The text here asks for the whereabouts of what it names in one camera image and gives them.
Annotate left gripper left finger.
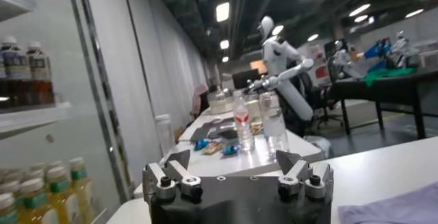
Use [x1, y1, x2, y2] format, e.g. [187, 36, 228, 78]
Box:
[142, 149, 204, 201]

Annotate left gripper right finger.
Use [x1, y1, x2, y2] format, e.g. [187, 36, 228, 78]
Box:
[274, 149, 335, 200]

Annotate purple t-shirt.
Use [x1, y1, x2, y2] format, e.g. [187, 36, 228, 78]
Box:
[337, 181, 438, 224]

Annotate blue snack packet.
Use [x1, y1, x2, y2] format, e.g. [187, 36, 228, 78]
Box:
[194, 138, 210, 151]
[222, 145, 241, 156]

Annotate tall clear tumbler white lid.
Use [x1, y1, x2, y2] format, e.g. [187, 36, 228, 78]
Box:
[154, 114, 177, 156]

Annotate white side table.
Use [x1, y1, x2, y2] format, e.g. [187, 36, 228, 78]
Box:
[133, 107, 324, 199]

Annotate yellow snack packet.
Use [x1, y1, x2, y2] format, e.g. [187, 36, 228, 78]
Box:
[201, 142, 225, 155]

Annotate clear unlabelled plastic bottle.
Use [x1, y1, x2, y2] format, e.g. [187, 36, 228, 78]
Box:
[259, 91, 291, 158]

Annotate dark grey laptop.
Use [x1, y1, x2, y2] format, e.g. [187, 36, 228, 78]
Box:
[190, 119, 237, 142]

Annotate red label water bottle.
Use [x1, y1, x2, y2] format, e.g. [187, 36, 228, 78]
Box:
[233, 90, 256, 153]

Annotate pink garment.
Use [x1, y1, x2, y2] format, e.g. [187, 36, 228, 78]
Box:
[190, 84, 210, 117]

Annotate beige jar with lid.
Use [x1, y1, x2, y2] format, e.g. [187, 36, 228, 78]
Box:
[244, 93, 265, 134]

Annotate black office chair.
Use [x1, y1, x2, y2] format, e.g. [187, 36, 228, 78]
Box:
[294, 71, 344, 131]

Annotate silver steamer pot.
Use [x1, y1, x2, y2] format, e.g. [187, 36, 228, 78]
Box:
[207, 86, 235, 115]

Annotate yellow tea bottle green label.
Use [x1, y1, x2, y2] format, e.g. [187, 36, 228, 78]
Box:
[46, 165, 83, 224]
[68, 156, 95, 224]
[18, 177, 60, 224]
[0, 192, 20, 224]

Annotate black monitor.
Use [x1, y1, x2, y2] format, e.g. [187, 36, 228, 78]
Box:
[231, 69, 261, 90]

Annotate black table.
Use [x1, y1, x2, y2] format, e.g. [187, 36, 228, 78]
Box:
[330, 69, 438, 140]

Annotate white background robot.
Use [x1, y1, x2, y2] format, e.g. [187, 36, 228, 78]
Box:
[333, 39, 364, 79]

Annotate white humanoid robot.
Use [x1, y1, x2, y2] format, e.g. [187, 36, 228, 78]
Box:
[246, 15, 333, 160]

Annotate green cloth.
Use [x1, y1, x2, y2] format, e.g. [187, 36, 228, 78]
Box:
[362, 66, 417, 88]

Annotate white fridge shelf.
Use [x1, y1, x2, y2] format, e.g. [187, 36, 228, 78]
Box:
[0, 101, 73, 141]

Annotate dark tea bottle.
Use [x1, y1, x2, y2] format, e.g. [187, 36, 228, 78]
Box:
[26, 42, 56, 106]
[0, 36, 32, 108]

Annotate fridge door frame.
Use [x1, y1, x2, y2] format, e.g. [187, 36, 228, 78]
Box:
[63, 0, 135, 199]

